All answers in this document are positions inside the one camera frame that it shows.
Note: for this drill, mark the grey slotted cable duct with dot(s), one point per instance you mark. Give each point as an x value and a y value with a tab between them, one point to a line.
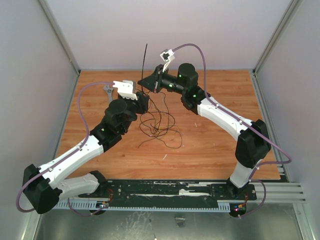
95	205

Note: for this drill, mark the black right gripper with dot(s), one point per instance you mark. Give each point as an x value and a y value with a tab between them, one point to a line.
159	80

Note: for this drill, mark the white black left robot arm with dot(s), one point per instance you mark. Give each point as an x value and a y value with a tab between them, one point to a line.
46	185

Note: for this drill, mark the aluminium frame rail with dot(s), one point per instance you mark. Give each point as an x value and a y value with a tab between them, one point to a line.
284	190

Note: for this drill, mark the black zip tie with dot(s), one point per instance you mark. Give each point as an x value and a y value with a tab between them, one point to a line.
143	65

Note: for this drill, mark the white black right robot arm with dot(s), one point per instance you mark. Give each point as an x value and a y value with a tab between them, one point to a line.
251	136

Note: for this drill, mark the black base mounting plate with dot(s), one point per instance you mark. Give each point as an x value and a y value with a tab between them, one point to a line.
172	193

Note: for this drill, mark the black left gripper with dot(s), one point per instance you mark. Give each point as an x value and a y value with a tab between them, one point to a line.
142	102

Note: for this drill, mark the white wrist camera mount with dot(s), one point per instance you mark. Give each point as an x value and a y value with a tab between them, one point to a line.
126	89
167	56

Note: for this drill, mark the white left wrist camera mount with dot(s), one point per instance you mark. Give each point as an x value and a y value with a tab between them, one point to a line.
126	89

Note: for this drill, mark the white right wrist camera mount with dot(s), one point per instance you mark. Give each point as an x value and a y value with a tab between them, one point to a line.
167	56

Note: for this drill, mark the silver adjustable wrench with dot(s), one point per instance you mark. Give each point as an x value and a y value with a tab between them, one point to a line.
109	91

